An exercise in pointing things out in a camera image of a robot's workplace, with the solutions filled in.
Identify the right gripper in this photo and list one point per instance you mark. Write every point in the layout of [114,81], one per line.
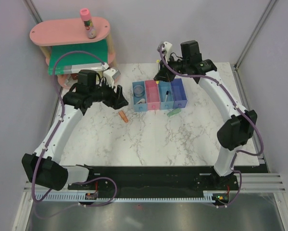
[164,74]

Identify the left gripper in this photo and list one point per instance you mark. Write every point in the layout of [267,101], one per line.
[116,100]

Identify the light blue bin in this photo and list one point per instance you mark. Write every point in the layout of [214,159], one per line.
[139,107]
[165,93]

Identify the orange highlighter marker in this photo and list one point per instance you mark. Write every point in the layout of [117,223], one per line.
[123,116]

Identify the clear round pin jar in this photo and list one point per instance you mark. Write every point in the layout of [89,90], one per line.
[138,91]

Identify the black white pen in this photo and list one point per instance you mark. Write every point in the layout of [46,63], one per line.
[166,96]

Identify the dark blue plastic bin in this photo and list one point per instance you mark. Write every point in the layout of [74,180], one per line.
[178,93]

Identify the pink plastic bin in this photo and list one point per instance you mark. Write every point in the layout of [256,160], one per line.
[152,95]

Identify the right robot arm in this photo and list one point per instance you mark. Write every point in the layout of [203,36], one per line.
[239,123]

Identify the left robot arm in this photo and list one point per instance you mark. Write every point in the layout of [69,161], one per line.
[42,167]

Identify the green eraser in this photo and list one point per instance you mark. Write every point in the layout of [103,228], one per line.
[174,112]

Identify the brown toy on shelf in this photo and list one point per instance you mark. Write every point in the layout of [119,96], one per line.
[74,76]

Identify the green book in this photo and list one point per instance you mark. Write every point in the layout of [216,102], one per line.
[75,62]

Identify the pink wooden shelf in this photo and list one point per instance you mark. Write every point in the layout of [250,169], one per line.
[71,31]

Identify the pink capped bottle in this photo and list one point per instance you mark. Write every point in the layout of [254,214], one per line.
[88,24]

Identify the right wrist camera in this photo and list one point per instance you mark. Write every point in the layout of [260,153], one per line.
[165,48]

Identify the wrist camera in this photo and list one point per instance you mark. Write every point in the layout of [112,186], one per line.
[165,48]
[111,75]

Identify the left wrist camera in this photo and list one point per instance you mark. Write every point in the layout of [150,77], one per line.
[111,75]

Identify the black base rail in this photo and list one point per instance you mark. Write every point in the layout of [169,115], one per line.
[156,181]

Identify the white cable duct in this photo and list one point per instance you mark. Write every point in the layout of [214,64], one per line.
[86,197]

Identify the aluminium frame post right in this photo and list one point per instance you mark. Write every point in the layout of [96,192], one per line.
[258,27]

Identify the aluminium frame post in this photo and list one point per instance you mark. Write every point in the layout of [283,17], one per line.
[33,11]
[258,27]

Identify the aluminium frame post left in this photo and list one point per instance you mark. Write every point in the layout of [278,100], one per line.
[33,11]

